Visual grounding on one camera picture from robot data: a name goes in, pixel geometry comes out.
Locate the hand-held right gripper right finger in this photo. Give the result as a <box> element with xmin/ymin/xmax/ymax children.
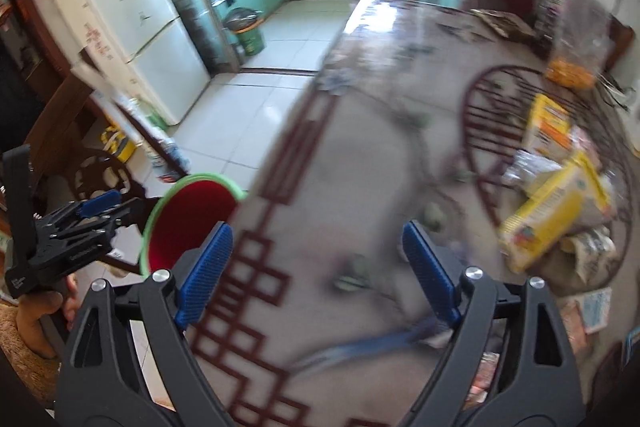
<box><xmin>402</xmin><ymin>221</ymin><xmax>586</xmax><ymax>427</ymax></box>

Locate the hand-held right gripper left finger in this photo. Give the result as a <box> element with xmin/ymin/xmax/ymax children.
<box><xmin>55</xmin><ymin>222</ymin><xmax>236</xmax><ymax>427</ymax></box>

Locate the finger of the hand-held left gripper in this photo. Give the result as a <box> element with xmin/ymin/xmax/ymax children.
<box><xmin>106</xmin><ymin>198</ymin><xmax>157</xmax><ymax>234</ymax></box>
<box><xmin>47</xmin><ymin>190</ymin><xmax>124</xmax><ymax>224</ymax></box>

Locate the red bin with green rim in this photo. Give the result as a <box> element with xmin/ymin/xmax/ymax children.
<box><xmin>140</xmin><ymin>173</ymin><xmax>248</xmax><ymax>278</ymax></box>

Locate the silver packet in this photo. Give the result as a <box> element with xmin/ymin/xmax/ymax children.
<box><xmin>502</xmin><ymin>150</ymin><xmax>562</xmax><ymax>194</ymax></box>

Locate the person's left forearm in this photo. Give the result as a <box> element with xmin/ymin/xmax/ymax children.
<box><xmin>0</xmin><ymin>304</ymin><xmax>63</xmax><ymax>410</ymax></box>

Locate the person's left hand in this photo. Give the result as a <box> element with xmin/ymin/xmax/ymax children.
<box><xmin>16</xmin><ymin>276</ymin><xmax>81</xmax><ymax>360</ymax></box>

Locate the carved dark wooden chair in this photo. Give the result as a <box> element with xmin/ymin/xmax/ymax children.
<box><xmin>22</xmin><ymin>77</ymin><xmax>153</xmax><ymax>275</ymax></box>

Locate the yellow container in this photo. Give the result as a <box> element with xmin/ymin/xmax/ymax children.
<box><xmin>100</xmin><ymin>127</ymin><xmax>139</xmax><ymax>161</ymax></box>

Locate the green white plastic jug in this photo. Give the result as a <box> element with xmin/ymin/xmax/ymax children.
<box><xmin>135</xmin><ymin>99</ymin><xmax>169</xmax><ymax>134</ymax></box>

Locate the large yellow packet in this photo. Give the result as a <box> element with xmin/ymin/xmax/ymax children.
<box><xmin>499</xmin><ymin>152</ymin><xmax>614</xmax><ymax>273</ymax></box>

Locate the grey patterned wrapper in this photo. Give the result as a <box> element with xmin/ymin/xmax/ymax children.
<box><xmin>545</xmin><ymin>227</ymin><xmax>622</xmax><ymax>294</ymax></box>

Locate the light blue paper packet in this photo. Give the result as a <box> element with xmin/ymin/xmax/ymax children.
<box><xmin>575</xmin><ymin>288</ymin><xmax>614</xmax><ymax>334</ymax></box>

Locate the white refrigerator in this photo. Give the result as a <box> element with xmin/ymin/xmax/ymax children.
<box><xmin>50</xmin><ymin>0</ymin><xmax>211</xmax><ymax>126</ymax></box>

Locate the yellow juice carton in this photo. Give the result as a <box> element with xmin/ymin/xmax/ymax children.
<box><xmin>522</xmin><ymin>93</ymin><xmax>574</xmax><ymax>162</ymax></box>

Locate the green bucket with metal lid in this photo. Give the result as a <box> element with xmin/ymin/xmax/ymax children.
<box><xmin>222</xmin><ymin>7</ymin><xmax>266</xmax><ymax>56</ymax></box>

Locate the clear plastic bag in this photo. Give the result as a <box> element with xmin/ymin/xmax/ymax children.
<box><xmin>545</xmin><ymin>0</ymin><xmax>614</xmax><ymax>90</ymax></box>

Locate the plastic bottle with purple label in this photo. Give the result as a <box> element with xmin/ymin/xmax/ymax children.
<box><xmin>536</xmin><ymin>0</ymin><xmax>562</xmax><ymax>50</ymax></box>

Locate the plain wooden chair back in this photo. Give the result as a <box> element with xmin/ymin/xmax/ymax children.
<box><xmin>607</xmin><ymin>19</ymin><xmax>637</xmax><ymax>76</ymax></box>

